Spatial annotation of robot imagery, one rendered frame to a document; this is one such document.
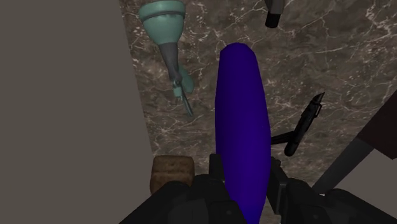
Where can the dark red furniture piece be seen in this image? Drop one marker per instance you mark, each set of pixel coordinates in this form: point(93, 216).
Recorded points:
point(380, 127)

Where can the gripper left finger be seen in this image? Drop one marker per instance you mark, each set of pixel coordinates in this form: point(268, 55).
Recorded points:
point(204, 198)

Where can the teal hand blender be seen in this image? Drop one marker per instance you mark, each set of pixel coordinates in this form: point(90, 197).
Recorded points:
point(166, 37)

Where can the blue elongated rounded object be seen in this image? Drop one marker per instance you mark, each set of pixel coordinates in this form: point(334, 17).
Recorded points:
point(242, 130)

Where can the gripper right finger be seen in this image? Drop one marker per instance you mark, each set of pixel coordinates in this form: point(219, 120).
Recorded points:
point(297, 201)

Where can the brown cork-like block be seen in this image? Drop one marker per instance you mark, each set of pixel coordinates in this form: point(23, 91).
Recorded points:
point(170, 170)

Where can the black pen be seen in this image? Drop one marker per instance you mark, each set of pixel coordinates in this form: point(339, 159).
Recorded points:
point(302, 130)

